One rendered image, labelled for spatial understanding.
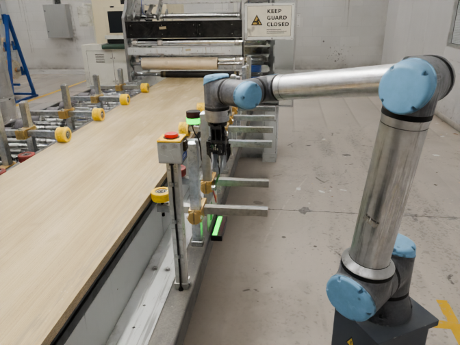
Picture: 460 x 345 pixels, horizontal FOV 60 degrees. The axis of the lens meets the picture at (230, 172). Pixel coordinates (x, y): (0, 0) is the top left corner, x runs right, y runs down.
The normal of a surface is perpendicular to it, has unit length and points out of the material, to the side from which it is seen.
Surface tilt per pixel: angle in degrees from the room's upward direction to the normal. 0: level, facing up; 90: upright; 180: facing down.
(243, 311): 0
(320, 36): 90
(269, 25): 90
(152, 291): 0
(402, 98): 82
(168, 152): 90
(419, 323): 0
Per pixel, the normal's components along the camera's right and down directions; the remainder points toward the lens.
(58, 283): -0.02, -0.93
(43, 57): -0.13, 0.37
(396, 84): -0.70, 0.15
